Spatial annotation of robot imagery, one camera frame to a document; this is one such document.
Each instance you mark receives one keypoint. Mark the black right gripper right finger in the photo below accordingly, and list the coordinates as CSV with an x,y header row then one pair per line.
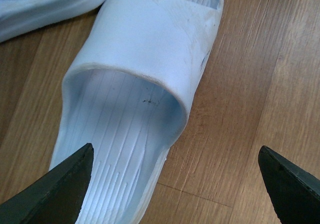
x,y
294,193

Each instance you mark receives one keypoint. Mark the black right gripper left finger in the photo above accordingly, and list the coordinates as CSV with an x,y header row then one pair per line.
x,y
57,196

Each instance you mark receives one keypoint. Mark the light blue rubber slipper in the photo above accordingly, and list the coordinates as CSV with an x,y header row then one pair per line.
x,y
129,93

